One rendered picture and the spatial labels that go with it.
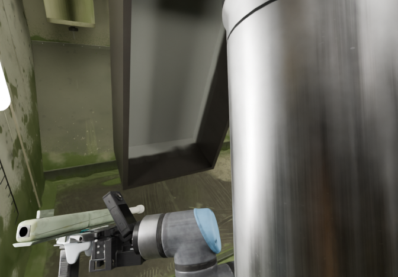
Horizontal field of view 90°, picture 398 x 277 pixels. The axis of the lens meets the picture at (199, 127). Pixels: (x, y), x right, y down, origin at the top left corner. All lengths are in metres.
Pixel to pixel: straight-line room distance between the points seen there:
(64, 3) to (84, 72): 0.57
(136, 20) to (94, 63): 1.17
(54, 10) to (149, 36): 0.95
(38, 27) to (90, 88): 0.61
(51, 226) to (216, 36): 1.16
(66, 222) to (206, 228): 0.32
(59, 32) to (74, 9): 0.42
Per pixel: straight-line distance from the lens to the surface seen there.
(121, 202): 0.56
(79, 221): 0.62
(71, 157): 2.03
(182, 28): 1.21
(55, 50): 2.28
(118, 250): 0.56
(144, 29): 1.15
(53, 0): 1.95
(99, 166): 2.04
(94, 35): 2.29
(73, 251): 0.61
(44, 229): 0.55
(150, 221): 0.50
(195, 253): 0.47
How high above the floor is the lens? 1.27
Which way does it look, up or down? 24 degrees down
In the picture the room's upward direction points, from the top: 7 degrees clockwise
